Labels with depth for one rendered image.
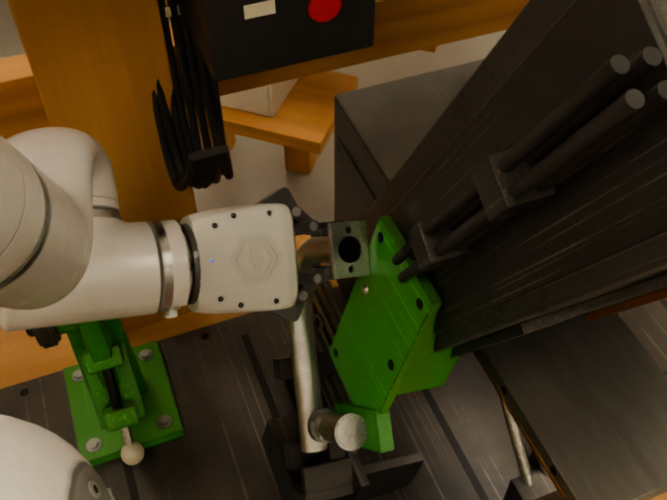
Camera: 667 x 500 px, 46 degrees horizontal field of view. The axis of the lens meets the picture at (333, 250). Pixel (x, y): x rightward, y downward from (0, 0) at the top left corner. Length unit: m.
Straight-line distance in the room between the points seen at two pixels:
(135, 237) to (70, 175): 0.13
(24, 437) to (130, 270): 0.43
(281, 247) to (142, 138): 0.28
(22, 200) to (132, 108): 0.51
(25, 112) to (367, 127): 0.41
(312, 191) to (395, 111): 1.69
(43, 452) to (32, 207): 0.19
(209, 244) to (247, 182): 1.95
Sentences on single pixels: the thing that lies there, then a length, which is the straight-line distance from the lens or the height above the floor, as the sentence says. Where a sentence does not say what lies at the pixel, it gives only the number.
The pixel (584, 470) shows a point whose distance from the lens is 0.80.
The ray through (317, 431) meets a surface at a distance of 0.87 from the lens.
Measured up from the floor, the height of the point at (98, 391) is 1.00.
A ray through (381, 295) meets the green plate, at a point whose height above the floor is 1.21.
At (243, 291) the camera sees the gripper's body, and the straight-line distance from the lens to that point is 0.73.
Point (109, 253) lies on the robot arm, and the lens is 0.68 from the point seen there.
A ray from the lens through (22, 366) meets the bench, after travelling 1.20.
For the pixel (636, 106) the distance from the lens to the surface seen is 0.37.
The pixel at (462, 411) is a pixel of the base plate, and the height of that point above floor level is 0.90.
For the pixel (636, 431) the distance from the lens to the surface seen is 0.83.
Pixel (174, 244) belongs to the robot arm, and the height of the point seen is 1.31.
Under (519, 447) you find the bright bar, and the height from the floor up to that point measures 1.04.
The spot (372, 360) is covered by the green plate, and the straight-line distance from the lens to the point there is 0.80.
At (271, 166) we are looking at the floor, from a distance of 2.71.
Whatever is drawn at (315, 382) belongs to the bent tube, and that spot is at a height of 1.05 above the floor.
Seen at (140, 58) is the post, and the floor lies 1.33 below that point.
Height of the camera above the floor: 1.81
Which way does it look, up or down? 48 degrees down
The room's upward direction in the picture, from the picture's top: straight up
